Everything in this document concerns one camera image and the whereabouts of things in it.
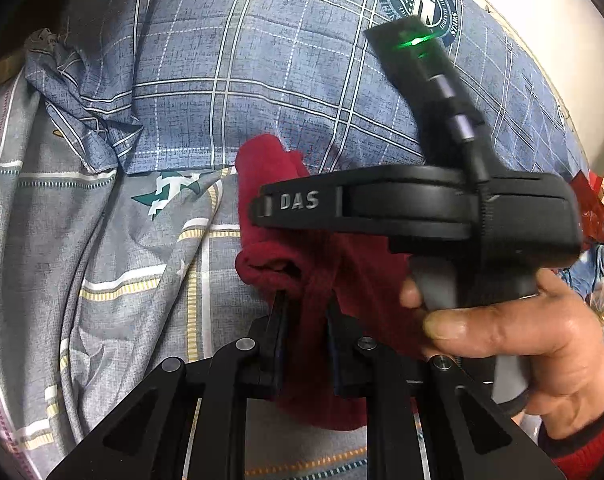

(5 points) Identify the red plastic bag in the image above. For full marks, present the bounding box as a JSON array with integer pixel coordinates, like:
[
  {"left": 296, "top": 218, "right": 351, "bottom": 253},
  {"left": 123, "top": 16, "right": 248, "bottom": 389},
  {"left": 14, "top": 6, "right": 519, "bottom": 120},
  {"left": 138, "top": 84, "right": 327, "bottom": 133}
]
[{"left": 569, "top": 170, "right": 604, "bottom": 246}]

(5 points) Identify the grey plaid bed sheet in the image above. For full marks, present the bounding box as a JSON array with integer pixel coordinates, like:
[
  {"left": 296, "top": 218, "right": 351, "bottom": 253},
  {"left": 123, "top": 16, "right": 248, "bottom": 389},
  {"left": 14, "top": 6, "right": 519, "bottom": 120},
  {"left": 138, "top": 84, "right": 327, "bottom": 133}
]
[{"left": 0, "top": 67, "right": 370, "bottom": 480}]

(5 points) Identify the person's right forearm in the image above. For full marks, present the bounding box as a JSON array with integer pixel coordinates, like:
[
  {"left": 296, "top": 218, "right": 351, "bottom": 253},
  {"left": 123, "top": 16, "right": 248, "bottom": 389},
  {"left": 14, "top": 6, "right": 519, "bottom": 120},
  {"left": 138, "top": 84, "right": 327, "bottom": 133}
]
[{"left": 536, "top": 395, "right": 604, "bottom": 480}]

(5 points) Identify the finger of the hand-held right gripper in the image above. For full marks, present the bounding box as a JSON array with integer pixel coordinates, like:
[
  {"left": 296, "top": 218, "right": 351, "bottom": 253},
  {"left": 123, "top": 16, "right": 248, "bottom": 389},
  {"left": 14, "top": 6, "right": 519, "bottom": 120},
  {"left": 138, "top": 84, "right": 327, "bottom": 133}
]
[{"left": 251, "top": 180, "right": 343, "bottom": 233}]

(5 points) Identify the person's right hand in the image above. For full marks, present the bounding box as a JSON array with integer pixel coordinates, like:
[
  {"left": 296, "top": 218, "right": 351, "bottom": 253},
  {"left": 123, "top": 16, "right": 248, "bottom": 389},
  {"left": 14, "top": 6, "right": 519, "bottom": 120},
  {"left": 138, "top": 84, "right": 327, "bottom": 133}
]
[{"left": 399, "top": 267, "right": 604, "bottom": 440}]

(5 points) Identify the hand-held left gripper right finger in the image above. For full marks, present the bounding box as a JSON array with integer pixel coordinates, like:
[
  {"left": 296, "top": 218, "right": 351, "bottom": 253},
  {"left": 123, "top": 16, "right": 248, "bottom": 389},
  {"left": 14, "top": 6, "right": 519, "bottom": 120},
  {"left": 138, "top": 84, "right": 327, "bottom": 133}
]
[{"left": 327, "top": 305, "right": 567, "bottom": 480}]

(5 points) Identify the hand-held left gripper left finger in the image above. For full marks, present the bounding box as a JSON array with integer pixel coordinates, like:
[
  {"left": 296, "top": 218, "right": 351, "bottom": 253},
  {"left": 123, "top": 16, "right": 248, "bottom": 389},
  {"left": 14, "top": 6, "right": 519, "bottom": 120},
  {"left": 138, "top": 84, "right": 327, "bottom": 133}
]
[{"left": 47, "top": 292, "right": 289, "bottom": 480}]

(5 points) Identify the blue denim cloth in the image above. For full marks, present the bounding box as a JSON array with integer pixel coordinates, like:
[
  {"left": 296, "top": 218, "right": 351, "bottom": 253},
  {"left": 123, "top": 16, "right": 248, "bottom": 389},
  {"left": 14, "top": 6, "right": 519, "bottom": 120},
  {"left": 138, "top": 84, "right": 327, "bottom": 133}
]
[{"left": 569, "top": 242, "right": 604, "bottom": 303}]

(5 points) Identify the dark red knit garment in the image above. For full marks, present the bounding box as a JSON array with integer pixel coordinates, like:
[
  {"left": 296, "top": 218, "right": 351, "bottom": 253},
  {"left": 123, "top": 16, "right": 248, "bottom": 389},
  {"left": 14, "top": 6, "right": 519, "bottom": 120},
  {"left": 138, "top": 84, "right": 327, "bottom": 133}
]
[{"left": 234, "top": 132, "right": 433, "bottom": 433}]

